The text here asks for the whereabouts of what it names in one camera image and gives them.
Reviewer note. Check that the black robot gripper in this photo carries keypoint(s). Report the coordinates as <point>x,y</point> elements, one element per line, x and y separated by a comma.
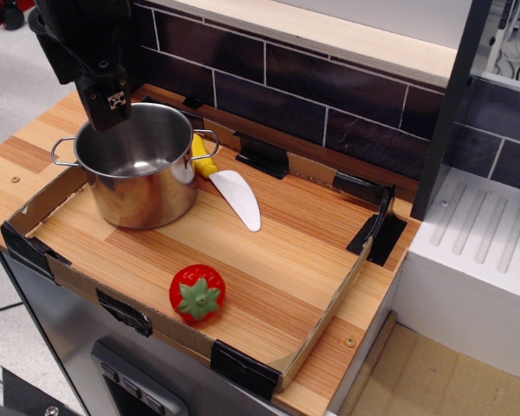
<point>79,41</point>

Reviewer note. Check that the shiny metal pot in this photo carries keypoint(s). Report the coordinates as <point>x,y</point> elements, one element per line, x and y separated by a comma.
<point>141,171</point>

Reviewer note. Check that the cardboard fence with black tape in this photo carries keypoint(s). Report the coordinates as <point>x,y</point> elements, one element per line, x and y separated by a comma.
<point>301,293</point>

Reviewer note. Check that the light wooden shelf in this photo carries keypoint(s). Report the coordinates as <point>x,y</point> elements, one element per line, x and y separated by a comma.
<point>377,49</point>

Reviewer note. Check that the red toy strawberry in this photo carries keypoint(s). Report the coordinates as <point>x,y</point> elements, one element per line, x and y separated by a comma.
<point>197,292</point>

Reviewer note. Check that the grey oven control panel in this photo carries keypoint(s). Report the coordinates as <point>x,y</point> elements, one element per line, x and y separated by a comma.
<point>131,391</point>

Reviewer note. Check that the white ridged sink drainboard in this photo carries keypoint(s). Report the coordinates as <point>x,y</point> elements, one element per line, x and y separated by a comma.
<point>460,282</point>

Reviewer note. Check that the yellow handled toy knife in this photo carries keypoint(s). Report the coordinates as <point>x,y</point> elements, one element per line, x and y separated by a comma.
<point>230,184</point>

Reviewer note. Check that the dark grey vertical post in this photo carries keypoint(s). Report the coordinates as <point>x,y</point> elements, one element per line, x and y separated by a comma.
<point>471,61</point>

